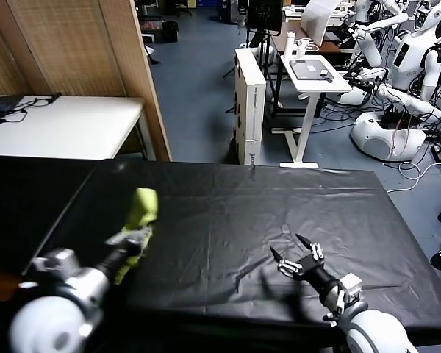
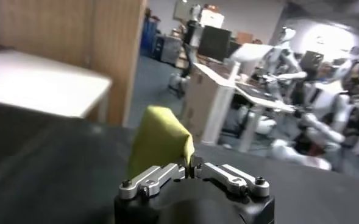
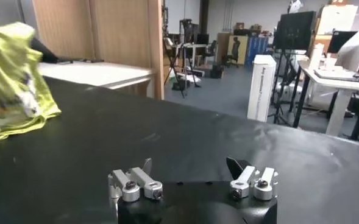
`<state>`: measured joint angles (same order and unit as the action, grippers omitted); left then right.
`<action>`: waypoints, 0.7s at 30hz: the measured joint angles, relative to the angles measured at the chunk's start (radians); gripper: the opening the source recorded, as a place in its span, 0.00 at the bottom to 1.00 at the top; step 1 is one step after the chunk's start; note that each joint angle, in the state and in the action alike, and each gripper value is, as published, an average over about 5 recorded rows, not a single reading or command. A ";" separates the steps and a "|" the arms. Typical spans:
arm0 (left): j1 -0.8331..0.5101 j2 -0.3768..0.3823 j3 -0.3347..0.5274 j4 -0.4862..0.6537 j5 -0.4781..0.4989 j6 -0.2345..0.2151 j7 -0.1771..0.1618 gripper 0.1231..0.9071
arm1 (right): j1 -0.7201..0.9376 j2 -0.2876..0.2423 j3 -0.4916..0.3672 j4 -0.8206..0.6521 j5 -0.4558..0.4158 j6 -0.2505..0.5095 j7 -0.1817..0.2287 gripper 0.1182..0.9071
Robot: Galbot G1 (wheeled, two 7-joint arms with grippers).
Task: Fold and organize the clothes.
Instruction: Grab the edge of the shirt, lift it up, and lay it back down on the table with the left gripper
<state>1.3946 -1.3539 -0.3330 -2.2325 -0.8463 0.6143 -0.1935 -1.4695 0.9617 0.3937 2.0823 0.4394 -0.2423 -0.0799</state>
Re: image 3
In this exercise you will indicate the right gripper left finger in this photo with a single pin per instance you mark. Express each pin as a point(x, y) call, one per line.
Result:
point(136, 184)

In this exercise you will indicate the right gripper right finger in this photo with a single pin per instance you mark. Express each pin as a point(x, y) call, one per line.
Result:
point(252, 182)

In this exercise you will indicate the yellow-green printed T-shirt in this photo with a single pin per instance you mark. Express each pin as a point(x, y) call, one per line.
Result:
point(11, 85)

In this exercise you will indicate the black table cover sheet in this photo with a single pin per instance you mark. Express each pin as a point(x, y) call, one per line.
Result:
point(167, 143)

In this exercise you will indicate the tall white cardboard box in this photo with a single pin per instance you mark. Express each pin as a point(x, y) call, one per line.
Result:
point(262, 88)

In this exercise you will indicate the black monitor tripod stand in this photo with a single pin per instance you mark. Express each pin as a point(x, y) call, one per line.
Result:
point(281, 88)

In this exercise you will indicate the white rectangular table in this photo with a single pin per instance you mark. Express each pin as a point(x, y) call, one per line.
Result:
point(100, 74)

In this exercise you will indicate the black trash bin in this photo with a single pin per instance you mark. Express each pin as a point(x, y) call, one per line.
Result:
point(217, 71)

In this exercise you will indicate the white standing desk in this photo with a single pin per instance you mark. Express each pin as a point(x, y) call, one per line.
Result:
point(340, 91)

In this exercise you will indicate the black tripod with rig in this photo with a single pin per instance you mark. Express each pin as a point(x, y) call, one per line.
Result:
point(183, 61)

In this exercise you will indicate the yellow poster board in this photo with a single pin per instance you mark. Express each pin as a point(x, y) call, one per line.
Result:
point(237, 50)

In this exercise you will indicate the blue cabinet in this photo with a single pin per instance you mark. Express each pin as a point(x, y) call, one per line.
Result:
point(258, 48)

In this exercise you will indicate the grey closed laptop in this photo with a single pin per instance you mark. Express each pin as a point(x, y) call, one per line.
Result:
point(337, 75)

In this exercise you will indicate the white bottle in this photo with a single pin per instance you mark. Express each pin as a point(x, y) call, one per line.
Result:
point(316, 56)

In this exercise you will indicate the white paper cup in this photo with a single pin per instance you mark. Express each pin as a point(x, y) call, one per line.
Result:
point(331, 64)

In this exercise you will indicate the wooden partition screen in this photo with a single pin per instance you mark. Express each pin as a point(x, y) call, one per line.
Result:
point(118, 33)

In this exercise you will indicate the black monitor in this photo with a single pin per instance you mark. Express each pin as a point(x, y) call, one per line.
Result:
point(295, 30)

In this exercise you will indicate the white curved panel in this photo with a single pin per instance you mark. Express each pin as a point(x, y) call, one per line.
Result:
point(357, 48)

